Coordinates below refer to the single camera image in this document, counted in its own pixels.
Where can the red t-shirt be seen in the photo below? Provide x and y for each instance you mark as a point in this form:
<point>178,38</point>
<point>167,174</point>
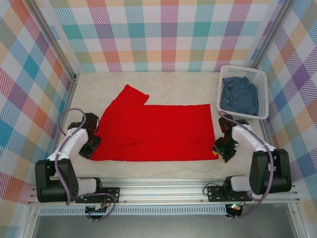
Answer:
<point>161,131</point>

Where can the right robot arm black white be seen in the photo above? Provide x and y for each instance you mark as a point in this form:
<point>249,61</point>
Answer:
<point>250,138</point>

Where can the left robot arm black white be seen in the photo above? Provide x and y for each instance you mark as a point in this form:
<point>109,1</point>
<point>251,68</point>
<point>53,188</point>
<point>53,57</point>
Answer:
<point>71,143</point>

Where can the blue t-shirt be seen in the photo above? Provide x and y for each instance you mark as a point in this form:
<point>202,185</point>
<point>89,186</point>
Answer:
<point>237,96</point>

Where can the small black controller board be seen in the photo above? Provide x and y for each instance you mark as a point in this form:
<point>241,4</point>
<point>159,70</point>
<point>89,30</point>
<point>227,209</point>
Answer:
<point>95,210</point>
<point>235,210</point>

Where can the white plastic laundry basket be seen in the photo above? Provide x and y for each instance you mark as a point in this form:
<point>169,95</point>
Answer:
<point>263,99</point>

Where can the grey metal sheet panel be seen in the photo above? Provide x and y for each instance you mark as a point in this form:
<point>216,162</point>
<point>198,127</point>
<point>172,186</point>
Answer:
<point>161,226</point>

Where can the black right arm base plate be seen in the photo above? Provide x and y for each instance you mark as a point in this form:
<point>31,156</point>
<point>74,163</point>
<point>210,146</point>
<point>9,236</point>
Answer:
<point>214,193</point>

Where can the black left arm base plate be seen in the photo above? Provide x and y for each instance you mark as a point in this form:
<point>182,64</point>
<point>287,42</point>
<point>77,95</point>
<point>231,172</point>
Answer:
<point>112,193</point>

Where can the aluminium mounting rail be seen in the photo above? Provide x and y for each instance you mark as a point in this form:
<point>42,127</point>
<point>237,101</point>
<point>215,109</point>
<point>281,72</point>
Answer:
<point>161,191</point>

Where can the aluminium frame post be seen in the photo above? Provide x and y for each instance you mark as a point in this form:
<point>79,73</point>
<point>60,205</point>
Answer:
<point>272,32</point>
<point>49,37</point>

